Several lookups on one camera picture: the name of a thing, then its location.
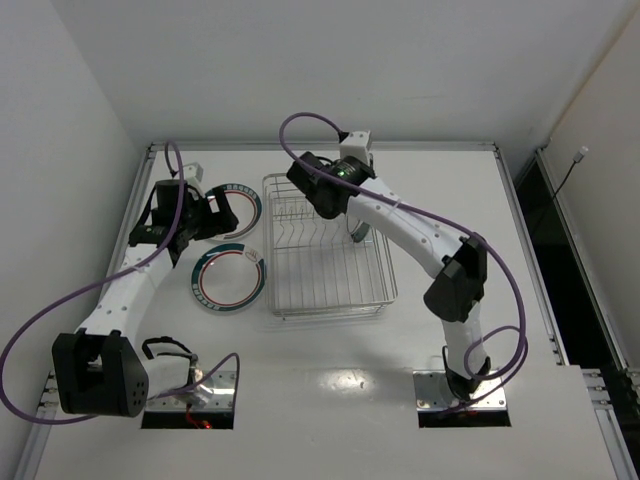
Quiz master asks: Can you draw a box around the white plate with grey rim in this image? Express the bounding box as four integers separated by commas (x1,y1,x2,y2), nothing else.
346,216,370,243

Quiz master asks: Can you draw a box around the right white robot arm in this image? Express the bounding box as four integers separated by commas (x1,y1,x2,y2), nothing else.
286,152,491,401

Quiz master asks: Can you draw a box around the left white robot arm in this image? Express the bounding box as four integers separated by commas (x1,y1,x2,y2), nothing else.
52,179,238,417

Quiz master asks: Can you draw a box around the far green red rimmed plate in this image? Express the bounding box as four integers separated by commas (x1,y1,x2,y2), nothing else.
210,183,263,243

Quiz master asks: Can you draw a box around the green red rimmed plate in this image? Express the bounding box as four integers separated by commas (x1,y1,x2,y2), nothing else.
190,243,267,314
210,183,263,243

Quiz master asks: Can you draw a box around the near green red rimmed plate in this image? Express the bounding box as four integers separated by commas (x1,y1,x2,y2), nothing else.
190,243,267,314

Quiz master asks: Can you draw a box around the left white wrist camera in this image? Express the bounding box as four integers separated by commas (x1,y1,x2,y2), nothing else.
175,162,204,195

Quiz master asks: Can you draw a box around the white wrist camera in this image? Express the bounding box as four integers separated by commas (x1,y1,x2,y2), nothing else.
339,130,372,163
175,162,204,195

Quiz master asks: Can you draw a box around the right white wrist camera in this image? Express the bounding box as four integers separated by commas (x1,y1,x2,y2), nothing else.
339,130,372,163

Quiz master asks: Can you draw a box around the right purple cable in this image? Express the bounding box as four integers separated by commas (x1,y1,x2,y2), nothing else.
278,111,529,416

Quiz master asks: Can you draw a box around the metal wire dish rack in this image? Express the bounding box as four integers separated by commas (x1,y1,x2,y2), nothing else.
263,173,398,321

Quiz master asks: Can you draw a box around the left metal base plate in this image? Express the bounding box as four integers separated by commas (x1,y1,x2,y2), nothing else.
145,370,238,413

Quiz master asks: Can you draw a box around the metal base plate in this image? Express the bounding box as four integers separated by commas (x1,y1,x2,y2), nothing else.
413,370,508,413
145,370,238,413

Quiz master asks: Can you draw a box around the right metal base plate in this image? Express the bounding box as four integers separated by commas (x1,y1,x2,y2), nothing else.
413,370,508,413

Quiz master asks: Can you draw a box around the black wall cable with plug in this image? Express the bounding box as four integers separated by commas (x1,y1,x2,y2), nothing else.
549,145,590,201

